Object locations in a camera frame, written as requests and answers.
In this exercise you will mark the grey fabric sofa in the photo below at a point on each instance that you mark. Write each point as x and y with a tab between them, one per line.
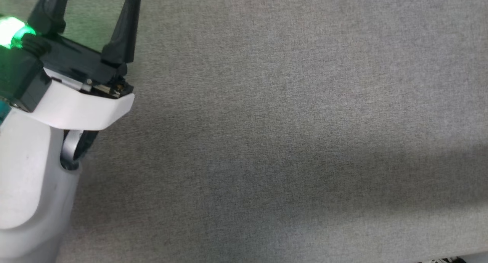
286	122

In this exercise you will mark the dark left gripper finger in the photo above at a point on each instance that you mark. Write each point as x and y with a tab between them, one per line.
51	9
126	34

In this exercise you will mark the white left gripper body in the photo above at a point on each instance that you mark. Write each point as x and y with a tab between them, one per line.
84	106

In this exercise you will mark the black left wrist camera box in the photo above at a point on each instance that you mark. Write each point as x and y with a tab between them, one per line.
21	78

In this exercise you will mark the teal left camera connector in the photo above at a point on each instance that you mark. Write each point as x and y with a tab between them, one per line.
3	110

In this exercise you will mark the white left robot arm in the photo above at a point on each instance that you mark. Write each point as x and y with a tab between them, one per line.
23	179

